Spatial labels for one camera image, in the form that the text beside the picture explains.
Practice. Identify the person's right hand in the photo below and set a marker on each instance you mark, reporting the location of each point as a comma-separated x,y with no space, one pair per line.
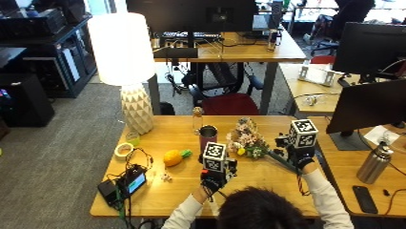
302,156

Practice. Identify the person's left hand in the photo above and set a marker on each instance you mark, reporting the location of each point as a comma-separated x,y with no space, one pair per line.
211,180

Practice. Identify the artificial flower bouquet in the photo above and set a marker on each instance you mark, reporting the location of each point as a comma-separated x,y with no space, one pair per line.
247,140

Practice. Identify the white marker cube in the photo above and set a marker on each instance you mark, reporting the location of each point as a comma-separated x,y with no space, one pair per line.
302,133
214,156

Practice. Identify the maroon metal tumbler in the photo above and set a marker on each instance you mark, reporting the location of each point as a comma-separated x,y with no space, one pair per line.
207,137

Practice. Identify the orange pineapple toy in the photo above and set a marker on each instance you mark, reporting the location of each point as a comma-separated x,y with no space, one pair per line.
174,157

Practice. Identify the clear safety glasses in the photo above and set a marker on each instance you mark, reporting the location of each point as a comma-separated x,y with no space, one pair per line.
312,99

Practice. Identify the small white figure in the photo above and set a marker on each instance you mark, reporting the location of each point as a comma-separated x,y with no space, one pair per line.
166,177

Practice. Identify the wooden desk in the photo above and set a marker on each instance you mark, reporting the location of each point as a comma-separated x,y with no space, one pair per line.
253,47
308,92

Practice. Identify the red office chair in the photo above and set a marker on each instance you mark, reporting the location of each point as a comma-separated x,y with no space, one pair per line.
229,102
322,59

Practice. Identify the white laptop stand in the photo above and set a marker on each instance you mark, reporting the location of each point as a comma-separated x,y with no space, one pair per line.
315,75

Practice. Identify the steel water bottle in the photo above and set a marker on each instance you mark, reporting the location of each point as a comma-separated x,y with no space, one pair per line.
374,162

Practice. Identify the black computer monitor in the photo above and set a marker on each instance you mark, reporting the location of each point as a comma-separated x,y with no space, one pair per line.
191,15
366,106
370,49

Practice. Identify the black device with screen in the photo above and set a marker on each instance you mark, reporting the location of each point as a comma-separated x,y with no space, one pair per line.
134,182

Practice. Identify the white paper sheet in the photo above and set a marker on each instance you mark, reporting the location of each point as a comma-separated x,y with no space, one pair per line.
380,135

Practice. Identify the small green cup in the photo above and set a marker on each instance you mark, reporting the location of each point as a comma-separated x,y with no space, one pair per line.
131,138

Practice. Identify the white tape roll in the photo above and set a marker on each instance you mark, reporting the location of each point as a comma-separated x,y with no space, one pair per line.
122,150

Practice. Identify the black smartphone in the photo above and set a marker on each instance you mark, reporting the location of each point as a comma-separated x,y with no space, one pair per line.
364,199

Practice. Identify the small black plug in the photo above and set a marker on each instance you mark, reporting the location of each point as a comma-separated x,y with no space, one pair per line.
386,192

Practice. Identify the black battery box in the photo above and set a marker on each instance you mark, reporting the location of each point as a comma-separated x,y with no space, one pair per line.
107,191

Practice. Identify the black keyboard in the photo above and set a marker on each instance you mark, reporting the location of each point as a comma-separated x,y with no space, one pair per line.
190,35

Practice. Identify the white table lamp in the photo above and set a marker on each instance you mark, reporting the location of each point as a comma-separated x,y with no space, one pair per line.
126,63

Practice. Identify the black computer tower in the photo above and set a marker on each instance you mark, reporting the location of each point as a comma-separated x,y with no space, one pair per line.
25,99

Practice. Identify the black shelf cabinet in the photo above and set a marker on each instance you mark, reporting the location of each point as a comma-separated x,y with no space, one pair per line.
54,54

